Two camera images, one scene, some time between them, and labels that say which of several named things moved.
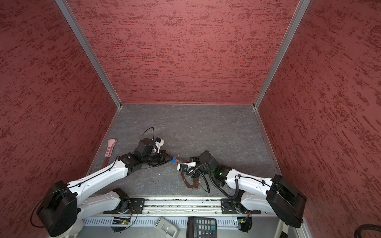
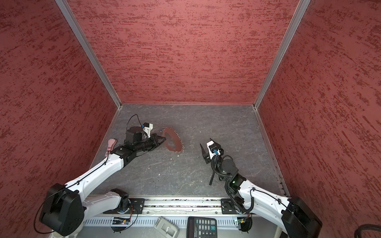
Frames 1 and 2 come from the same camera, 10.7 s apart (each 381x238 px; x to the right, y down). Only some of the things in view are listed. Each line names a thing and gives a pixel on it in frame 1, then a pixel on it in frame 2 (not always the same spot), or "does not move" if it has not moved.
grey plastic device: [166, 229] does not move
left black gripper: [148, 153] -> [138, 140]
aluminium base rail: [180, 206] does not move
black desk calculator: [201, 227] does not move
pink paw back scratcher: [111, 142] does not move
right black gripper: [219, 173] -> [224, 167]
